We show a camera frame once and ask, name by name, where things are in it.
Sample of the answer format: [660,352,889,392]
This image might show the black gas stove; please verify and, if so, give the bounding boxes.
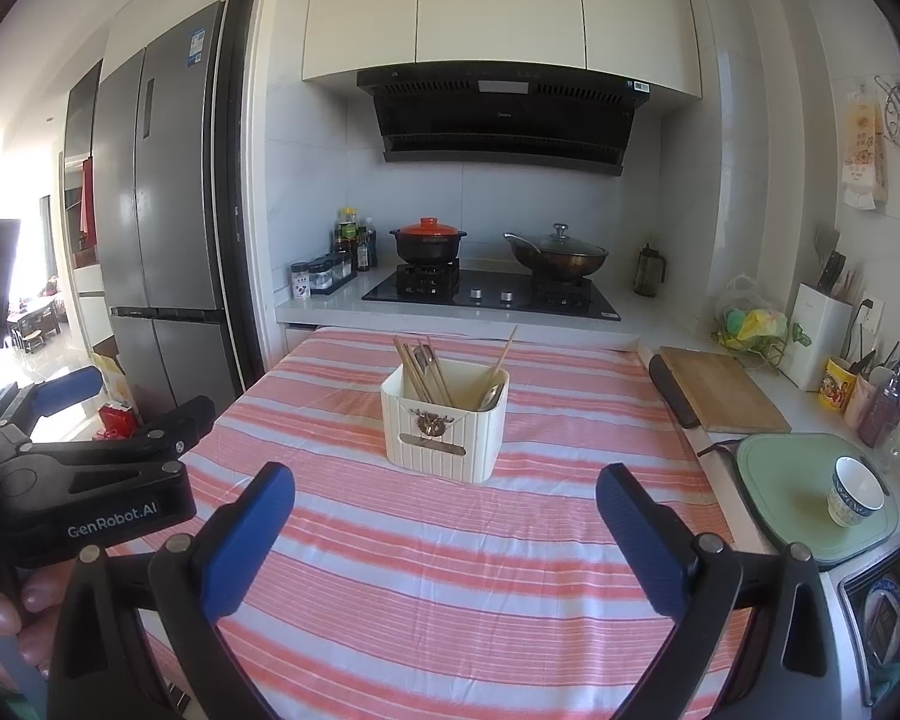
[361,259,620,322]

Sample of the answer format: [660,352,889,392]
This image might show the white side cabinet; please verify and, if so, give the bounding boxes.
[60,60,112,361]

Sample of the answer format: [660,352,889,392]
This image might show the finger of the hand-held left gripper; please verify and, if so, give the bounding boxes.
[120,394,216,460]
[0,366,104,449]

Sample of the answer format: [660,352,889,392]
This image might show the wooden cutting board black handle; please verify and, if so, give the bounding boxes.
[649,345,792,434]

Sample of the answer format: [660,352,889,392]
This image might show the person's left hand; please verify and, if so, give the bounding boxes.
[0,562,73,674]

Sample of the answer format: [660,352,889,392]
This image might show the pink striped tablecloth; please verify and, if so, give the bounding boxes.
[105,326,758,720]

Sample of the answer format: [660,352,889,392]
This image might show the wooden living room furniture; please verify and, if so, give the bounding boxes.
[7,296,65,353]

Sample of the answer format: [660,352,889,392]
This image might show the dark soy sauce bottle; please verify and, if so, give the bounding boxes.
[356,217,380,272]

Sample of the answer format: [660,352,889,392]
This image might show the cream wall cabinets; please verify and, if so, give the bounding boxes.
[301,0,704,100]

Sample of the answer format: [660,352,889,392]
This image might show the purple soap bottle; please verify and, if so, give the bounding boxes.
[859,364,900,449]

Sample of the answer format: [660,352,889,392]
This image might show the black clay pot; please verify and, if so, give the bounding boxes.
[388,229,467,267]

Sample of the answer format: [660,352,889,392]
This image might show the black door frame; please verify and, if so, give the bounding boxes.
[208,0,271,391]

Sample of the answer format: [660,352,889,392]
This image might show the glass wok lid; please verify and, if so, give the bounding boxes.
[521,223,597,254]

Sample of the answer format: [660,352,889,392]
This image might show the dish rack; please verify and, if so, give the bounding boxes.
[840,532,900,698]

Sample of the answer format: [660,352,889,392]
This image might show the white knife holder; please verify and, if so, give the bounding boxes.
[786,281,854,391]

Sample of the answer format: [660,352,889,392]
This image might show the cream utensil holder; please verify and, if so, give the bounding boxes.
[379,364,511,484]

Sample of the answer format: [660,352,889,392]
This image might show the grey refrigerator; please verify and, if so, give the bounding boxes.
[94,0,245,421]

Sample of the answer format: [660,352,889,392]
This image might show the blue and white bowl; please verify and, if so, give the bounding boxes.
[827,455,890,528]

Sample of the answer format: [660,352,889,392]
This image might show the yellow cup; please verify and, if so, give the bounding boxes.
[820,356,860,413]

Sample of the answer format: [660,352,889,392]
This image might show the black wok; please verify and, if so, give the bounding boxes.
[504,232,610,278]

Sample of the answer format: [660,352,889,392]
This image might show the pink cup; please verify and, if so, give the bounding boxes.
[844,371,882,428]

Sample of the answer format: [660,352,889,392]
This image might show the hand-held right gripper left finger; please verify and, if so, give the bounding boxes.
[45,461,297,720]

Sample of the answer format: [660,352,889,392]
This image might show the black range hood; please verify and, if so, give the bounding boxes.
[356,60,653,177]

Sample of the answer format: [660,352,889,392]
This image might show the cardboard box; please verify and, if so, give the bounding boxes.
[90,352,132,406]

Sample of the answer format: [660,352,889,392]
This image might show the bundle of wooden chopsticks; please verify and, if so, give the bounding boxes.
[392,335,457,407]

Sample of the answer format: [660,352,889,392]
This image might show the red pot lid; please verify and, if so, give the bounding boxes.
[396,217,458,238]

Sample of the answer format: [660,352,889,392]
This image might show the black handle kitchen knife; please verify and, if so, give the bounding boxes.
[817,250,847,295]

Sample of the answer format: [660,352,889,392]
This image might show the green cutting board black rim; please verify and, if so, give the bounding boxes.
[697,433,900,569]

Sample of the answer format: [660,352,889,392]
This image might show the hanging paper packet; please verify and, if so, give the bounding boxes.
[840,90,890,211]

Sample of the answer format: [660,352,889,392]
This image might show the clear plastic bag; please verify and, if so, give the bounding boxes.
[712,274,792,372]

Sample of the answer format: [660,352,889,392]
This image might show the glass pitcher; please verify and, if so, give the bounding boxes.
[634,244,668,299]

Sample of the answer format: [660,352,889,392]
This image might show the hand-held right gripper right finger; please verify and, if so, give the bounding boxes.
[596,463,845,720]

